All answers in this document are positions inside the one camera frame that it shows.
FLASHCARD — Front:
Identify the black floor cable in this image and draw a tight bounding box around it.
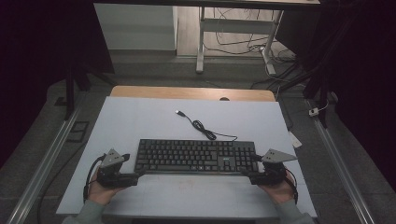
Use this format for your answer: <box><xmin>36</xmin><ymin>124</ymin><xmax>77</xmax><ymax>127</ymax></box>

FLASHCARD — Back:
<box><xmin>36</xmin><ymin>141</ymin><xmax>90</xmax><ymax>224</ymax></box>

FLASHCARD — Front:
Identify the black keyboard cable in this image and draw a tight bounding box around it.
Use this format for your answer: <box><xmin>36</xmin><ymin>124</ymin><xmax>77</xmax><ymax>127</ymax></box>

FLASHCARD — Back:
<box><xmin>175</xmin><ymin>109</ymin><xmax>239</xmax><ymax>142</ymax></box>

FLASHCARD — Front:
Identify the dark curtain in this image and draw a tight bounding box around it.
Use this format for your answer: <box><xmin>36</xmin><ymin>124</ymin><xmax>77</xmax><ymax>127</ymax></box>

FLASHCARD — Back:
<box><xmin>275</xmin><ymin>0</ymin><xmax>396</xmax><ymax>192</ymax></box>
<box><xmin>0</xmin><ymin>0</ymin><xmax>115</xmax><ymax>171</ymax></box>

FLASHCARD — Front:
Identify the tangle of floor cables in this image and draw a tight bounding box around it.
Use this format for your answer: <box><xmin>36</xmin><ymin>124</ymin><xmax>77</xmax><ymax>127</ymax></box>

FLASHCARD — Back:
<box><xmin>204</xmin><ymin>7</ymin><xmax>298</xmax><ymax>91</ymax></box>

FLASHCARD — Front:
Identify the white-legged desk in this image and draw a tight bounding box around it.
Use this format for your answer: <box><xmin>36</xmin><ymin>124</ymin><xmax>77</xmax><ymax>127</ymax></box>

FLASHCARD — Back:
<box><xmin>92</xmin><ymin>0</ymin><xmax>321</xmax><ymax>76</ymax></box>

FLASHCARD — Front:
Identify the person's left hand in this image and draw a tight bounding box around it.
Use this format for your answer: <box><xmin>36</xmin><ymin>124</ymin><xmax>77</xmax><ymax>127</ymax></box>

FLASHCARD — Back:
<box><xmin>88</xmin><ymin>167</ymin><xmax>125</xmax><ymax>206</ymax></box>

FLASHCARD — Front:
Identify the black keyboard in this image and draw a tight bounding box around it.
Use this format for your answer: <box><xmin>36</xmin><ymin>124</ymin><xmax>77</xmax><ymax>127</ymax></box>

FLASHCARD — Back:
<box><xmin>134</xmin><ymin>138</ymin><xmax>260</xmax><ymax>175</ymax></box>

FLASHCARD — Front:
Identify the left hand-held gripper cable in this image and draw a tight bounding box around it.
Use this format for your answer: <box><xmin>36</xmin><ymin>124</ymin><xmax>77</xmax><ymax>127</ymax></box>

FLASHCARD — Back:
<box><xmin>82</xmin><ymin>153</ymin><xmax>107</xmax><ymax>203</ymax></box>

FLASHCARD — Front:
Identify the hand-held gripper cable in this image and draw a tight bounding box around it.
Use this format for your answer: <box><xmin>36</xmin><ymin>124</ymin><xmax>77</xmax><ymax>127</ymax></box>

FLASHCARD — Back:
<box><xmin>82</xmin><ymin>153</ymin><xmax>107</xmax><ymax>203</ymax></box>
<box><xmin>284</xmin><ymin>167</ymin><xmax>300</xmax><ymax>205</ymax></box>

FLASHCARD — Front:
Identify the white tag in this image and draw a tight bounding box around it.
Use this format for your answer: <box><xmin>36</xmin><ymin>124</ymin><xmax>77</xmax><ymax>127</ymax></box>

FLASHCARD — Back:
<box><xmin>288</xmin><ymin>130</ymin><xmax>304</xmax><ymax>149</ymax></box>

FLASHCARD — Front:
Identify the black floor frame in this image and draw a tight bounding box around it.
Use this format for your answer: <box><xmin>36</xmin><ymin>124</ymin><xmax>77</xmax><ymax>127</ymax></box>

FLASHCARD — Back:
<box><xmin>66</xmin><ymin>120</ymin><xmax>91</xmax><ymax>144</ymax></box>

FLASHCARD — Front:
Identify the aluminium rail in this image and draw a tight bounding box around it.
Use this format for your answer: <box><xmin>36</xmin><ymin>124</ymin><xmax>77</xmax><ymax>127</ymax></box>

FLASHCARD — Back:
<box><xmin>306</xmin><ymin>99</ymin><xmax>376</xmax><ymax>224</ymax></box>
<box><xmin>6</xmin><ymin>104</ymin><xmax>82</xmax><ymax>224</ymax></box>

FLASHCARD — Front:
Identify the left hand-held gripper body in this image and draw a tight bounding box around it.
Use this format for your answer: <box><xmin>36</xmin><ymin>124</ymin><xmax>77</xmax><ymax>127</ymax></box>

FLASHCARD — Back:
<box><xmin>95</xmin><ymin>148</ymin><xmax>140</xmax><ymax>189</ymax></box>

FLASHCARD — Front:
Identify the black metal stand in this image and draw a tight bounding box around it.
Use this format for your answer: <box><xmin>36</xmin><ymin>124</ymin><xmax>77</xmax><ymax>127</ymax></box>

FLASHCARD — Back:
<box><xmin>63</xmin><ymin>62</ymin><xmax>117</xmax><ymax>121</ymax></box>
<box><xmin>274</xmin><ymin>60</ymin><xmax>332</xmax><ymax>129</ymax></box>

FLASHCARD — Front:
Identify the right hand-held gripper cable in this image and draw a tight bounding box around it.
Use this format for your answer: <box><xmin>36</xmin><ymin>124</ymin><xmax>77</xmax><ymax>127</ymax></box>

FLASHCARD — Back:
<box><xmin>284</xmin><ymin>167</ymin><xmax>300</xmax><ymax>205</ymax></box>

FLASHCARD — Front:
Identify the wooden table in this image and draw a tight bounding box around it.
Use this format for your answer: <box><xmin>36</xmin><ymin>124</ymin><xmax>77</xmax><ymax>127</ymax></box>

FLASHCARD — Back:
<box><xmin>110</xmin><ymin>85</ymin><xmax>276</xmax><ymax>103</ymax></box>

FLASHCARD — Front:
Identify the person's right hand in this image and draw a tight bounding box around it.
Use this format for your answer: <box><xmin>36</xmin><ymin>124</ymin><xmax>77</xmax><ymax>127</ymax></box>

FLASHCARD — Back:
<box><xmin>258</xmin><ymin>172</ymin><xmax>295</xmax><ymax>205</ymax></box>

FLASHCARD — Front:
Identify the white board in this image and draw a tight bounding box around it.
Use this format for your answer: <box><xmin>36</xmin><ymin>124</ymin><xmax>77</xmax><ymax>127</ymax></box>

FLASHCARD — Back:
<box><xmin>55</xmin><ymin>96</ymin><xmax>318</xmax><ymax>218</ymax></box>

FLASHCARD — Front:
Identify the white cabinet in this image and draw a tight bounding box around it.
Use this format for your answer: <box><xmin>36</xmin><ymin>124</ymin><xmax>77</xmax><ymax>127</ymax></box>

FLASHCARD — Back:
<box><xmin>93</xmin><ymin>3</ymin><xmax>178</xmax><ymax>51</ymax></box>

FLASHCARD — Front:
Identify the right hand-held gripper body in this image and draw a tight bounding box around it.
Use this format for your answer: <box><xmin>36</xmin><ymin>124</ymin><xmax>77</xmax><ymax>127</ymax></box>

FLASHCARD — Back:
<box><xmin>247</xmin><ymin>148</ymin><xmax>299</xmax><ymax>187</ymax></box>

